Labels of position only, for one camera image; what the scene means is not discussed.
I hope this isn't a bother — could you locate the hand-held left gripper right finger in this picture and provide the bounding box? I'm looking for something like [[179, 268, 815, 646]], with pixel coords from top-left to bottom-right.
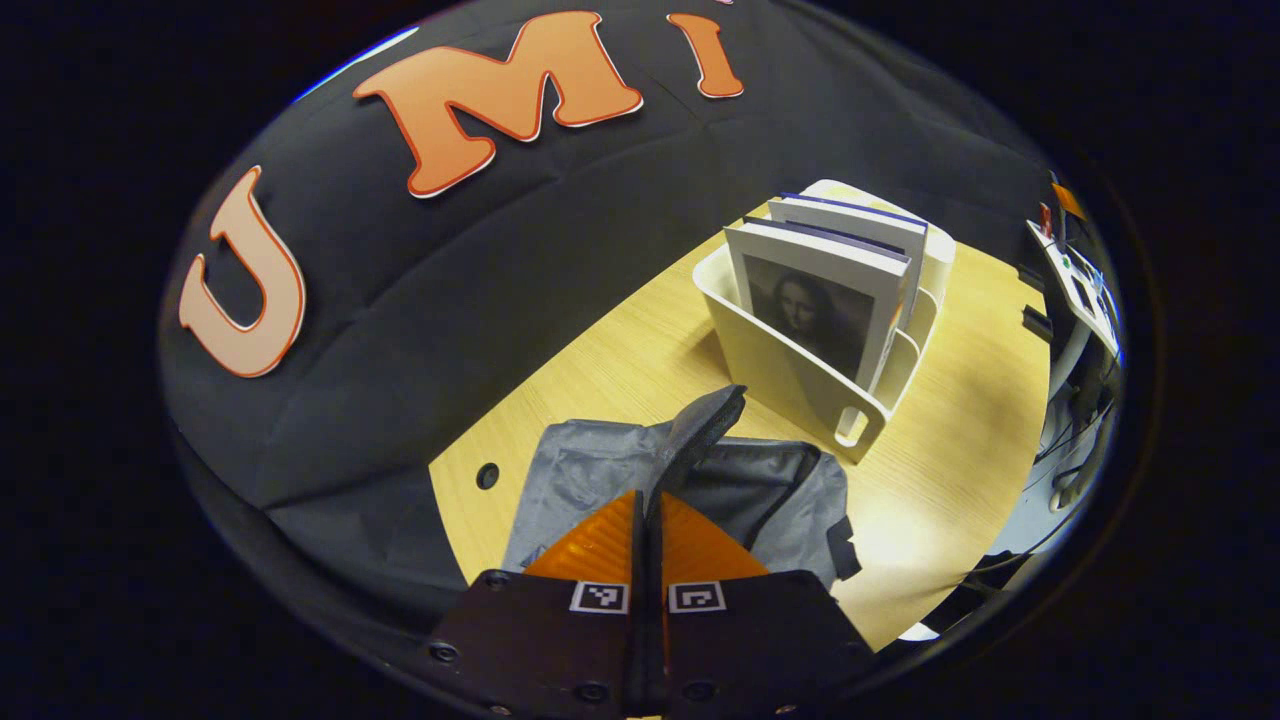
[[654, 384, 877, 720]]

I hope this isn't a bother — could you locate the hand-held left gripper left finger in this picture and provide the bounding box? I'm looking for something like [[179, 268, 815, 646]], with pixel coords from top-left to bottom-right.
[[425, 388, 727, 720]]

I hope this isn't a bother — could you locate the grey schoolbag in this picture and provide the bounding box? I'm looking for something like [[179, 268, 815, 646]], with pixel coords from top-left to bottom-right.
[[500, 418, 863, 591]]

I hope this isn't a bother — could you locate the white bookshelf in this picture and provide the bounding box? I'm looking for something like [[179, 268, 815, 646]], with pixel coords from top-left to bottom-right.
[[692, 178, 958, 466]]

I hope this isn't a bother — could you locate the portrait cover book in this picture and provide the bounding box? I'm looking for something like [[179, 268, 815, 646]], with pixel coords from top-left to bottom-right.
[[723, 217, 913, 392]]

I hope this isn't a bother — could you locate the blue spine book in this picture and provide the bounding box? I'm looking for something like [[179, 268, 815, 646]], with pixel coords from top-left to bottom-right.
[[767, 192, 930, 331]]

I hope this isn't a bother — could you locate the white equipment table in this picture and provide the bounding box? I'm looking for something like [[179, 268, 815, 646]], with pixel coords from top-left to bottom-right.
[[1025, 180, 1123, 366]]

